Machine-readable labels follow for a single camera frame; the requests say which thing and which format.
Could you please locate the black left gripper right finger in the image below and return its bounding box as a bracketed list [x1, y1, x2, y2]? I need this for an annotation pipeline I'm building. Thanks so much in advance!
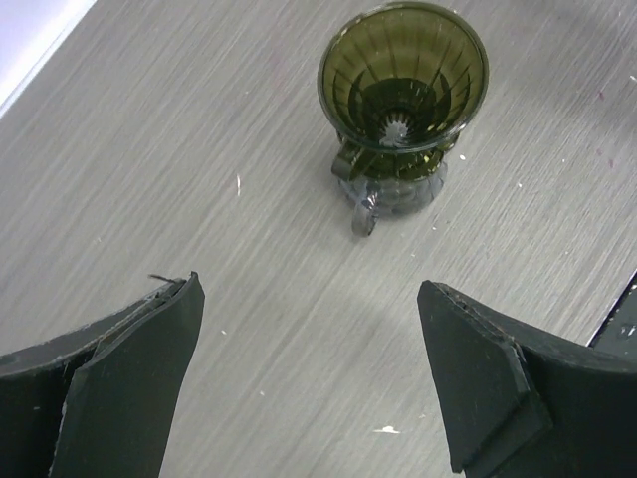
[418, 281, 636, 477]

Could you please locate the green glass coffee dripper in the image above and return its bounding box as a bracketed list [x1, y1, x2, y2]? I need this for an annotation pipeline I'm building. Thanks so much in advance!
[318, 1, 489, 181]

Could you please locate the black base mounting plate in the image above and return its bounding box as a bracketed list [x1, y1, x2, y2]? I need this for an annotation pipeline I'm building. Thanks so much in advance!
[587, 274, 637, 361]

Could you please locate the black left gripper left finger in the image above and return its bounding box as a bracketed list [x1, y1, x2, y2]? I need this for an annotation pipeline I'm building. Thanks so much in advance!
[1, 273, 205, 478]

